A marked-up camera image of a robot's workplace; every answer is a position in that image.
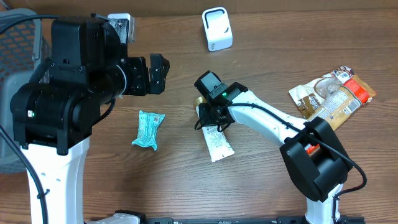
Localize orange spaghetti package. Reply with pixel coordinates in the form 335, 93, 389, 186
304, 73, 377, 156

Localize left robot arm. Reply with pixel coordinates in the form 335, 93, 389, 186
6, 13, 170, 223

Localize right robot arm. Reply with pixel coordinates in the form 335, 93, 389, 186
194, 71, 353, 223

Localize grey plastic mesh basket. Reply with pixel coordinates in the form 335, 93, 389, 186
1, 9, 51, 174

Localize teal snack bar wrapper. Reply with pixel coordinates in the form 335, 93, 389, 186
131, 110, 165, 151

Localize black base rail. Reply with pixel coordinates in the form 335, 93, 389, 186
144, 216, 365, 224

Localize white barcode scanner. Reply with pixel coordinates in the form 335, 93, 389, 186
201, 7, 233, 52

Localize white tube with gold cap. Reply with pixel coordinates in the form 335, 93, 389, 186
193, 96, 234, 162

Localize beige resealable pouch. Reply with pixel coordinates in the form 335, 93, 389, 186
289, 65, 354, 119

